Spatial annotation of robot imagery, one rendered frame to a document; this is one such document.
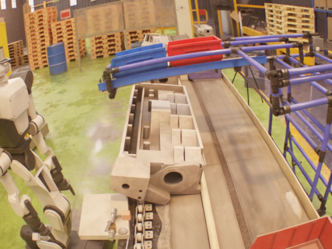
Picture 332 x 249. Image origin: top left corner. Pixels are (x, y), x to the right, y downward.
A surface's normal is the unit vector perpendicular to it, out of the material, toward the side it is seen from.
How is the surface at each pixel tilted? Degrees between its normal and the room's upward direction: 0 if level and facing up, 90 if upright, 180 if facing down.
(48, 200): 90
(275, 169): 2
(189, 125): 31
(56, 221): 90
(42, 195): 90
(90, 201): 0
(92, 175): 0
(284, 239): 88
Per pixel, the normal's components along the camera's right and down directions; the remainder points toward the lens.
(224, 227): -0.10, -0.91
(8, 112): 0.63, 0.18
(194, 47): 0.01, 0.44
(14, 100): 0.99, -0.06
